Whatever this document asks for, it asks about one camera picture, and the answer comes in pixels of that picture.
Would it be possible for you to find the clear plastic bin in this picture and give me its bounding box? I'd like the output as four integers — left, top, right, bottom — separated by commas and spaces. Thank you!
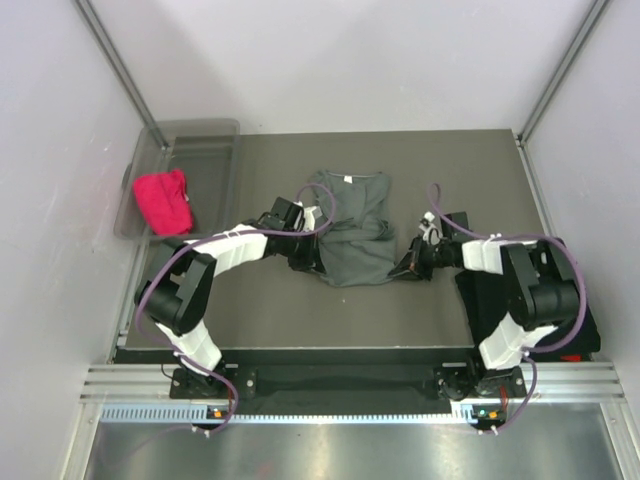
113, 118, 240, 242

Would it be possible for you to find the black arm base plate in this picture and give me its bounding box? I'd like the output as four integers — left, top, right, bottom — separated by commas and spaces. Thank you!
168, 347, 526, 405

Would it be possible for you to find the red folded t shirt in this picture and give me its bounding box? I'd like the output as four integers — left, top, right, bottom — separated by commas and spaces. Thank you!
560, 355, 584, 363

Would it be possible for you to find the grey t shirt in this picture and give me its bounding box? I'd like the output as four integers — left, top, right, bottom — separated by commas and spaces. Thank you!
310, 170, 396, 287

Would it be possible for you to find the black folded t shirt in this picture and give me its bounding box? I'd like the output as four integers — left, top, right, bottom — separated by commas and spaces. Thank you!
454, 270, 601, 362

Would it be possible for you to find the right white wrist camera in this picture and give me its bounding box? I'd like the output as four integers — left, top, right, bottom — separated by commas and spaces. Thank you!
419, 211, 442, 246

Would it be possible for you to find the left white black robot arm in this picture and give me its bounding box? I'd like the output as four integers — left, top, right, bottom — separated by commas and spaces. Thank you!
134, 197, 324, 397

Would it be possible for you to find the aluminium frame rail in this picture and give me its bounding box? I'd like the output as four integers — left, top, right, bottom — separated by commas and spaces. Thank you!
80, 362, 626, 403

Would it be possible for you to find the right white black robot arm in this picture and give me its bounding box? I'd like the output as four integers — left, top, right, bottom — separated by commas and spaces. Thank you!
388, 212, 586, 400

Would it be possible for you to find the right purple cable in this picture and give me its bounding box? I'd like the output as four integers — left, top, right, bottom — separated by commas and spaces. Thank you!
428, 182, 587, 435

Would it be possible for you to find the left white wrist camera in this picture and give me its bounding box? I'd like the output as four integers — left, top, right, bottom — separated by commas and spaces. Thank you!
295, 201, 323, 233

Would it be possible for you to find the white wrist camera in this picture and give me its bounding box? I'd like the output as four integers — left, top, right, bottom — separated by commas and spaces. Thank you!
295, 201, 323, 233
419, 211, 442, 246

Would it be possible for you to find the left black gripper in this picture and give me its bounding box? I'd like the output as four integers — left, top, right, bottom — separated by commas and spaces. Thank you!
281, 228, 326, 276

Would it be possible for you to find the slotted grey cable duct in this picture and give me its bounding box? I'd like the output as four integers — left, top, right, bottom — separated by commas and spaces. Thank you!
100, 403, 501, 425

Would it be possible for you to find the purple cable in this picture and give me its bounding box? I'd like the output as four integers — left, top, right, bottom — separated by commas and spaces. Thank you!
428, 182, 587, 435
134, 182, 336, 435

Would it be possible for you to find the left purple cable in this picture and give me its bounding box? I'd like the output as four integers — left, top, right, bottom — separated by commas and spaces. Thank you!
134, 182, 336, 435

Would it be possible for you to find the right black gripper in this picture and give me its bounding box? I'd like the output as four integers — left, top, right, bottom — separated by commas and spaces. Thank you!
388, 234, 452, 281

